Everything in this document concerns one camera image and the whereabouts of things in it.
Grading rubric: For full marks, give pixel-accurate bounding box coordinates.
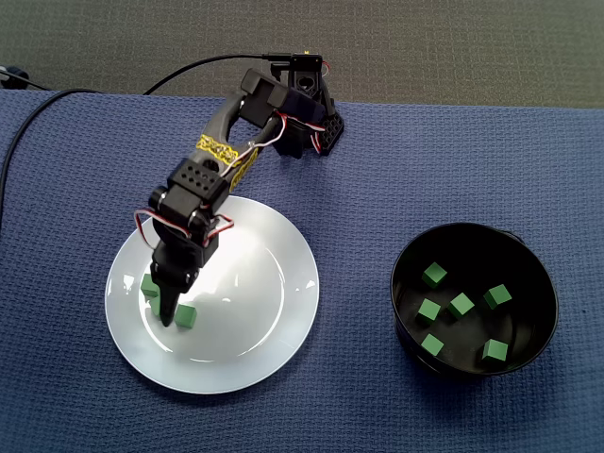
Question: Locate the forearm servo wire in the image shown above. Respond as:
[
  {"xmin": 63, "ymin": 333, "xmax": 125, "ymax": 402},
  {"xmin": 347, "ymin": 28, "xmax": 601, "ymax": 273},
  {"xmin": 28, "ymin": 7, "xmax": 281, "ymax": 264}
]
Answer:
[{"xmin": 226, "ymin": 111, "xmax": 327, "ymax": 180}]

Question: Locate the black round bucket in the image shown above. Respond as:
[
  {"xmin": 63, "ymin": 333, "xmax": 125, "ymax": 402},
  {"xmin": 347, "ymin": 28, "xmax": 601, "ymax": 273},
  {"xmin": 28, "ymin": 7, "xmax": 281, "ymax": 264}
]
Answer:
[{"xmin": 389, "ymin": 221, "xmax": 561, "ymax": 378}]

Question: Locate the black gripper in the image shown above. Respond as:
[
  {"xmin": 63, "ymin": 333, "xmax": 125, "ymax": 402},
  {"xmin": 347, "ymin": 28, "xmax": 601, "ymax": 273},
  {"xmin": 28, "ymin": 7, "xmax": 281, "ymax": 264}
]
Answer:
[{"xmin": 150, "ymin": 233, "xmax": 219, "ymax": 327}]

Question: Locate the black cable across cloth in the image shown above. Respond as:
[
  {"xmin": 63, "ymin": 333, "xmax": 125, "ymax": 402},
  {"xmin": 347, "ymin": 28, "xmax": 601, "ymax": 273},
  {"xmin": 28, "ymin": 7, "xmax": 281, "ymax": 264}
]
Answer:
[{"xmin": 0, "ymin": 88, "xmax": 100, "ymax": 232}]

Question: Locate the gripper servo wire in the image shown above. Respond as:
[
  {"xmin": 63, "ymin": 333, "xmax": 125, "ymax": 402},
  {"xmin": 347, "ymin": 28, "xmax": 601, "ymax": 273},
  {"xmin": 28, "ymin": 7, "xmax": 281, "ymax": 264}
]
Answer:
[{"xmin": 134, "ymin": 207, "xmax": 236, "ymax": 250}]

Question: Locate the long black base cable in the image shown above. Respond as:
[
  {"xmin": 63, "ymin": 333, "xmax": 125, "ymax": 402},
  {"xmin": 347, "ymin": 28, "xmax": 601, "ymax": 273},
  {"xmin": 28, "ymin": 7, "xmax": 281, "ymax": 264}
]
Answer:
[{"xmin": 143, "ymin": 50, "xmax": 296, "ymax": 96}]

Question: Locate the small dark wired device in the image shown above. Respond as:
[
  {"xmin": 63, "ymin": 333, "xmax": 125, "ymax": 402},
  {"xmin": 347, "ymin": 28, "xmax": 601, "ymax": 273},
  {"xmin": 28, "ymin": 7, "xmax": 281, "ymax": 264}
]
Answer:
[{"xmin": 0, "ymin": 64, "xmax": 52, "ymax": 92}]

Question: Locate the blue woven table cloth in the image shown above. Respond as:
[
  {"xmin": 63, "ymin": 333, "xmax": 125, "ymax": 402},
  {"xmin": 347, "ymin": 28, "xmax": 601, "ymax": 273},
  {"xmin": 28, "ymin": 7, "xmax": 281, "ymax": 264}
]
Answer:
[{"xmin": 0, "ymin": 89, "xmax": 604, "ymax": 453}]

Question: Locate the white round plate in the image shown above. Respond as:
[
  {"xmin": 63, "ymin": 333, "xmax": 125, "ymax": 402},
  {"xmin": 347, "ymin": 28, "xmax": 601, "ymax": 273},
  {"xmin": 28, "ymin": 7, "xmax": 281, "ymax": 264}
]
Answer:
[{"xmin": 104, "ymin": 194, "xmax": 321, "ymax": 395}]

